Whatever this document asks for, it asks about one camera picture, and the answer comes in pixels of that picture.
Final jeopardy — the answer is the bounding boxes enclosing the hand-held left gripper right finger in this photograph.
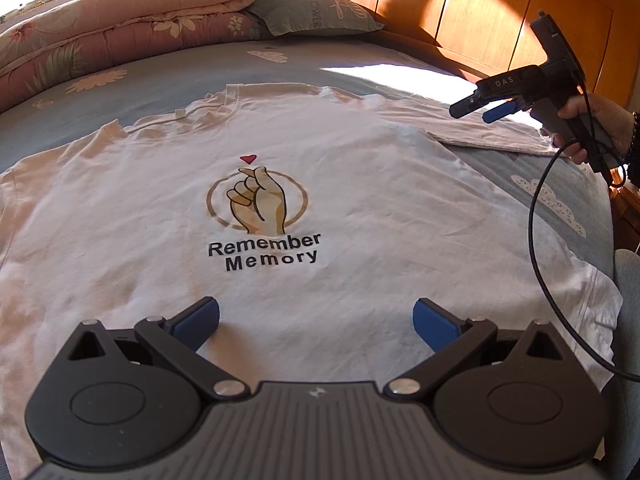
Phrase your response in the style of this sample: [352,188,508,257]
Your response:
[384,298,577,402]

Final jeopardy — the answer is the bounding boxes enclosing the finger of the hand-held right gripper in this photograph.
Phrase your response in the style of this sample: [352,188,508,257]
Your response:
[482,100,523,125]
[449,91,488,120]

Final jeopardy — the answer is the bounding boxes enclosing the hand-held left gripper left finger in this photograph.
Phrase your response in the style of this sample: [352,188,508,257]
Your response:
[67,296,250,402]

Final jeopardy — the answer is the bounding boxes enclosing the white long-sleeved shirt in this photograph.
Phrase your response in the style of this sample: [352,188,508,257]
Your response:
[0,82,623,476]

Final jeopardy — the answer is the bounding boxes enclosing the person's right hand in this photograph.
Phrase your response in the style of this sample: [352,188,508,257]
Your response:
[541,92,635,165]

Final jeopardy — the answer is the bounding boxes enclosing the wooden headboard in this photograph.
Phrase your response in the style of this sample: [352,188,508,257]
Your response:
[335,0,640,111]

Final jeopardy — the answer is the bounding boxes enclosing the grey-blue printed pillow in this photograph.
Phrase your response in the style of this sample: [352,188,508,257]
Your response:
[247,0,386,38]

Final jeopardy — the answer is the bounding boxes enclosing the person's grey pants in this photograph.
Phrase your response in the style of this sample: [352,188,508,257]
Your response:
[597,247,640,480]

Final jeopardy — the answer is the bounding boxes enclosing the pink floral quilt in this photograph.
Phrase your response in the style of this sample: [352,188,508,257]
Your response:
[0,0,308,111]

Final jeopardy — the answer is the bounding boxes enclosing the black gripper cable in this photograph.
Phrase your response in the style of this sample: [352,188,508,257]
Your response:
[527,90,640,382]

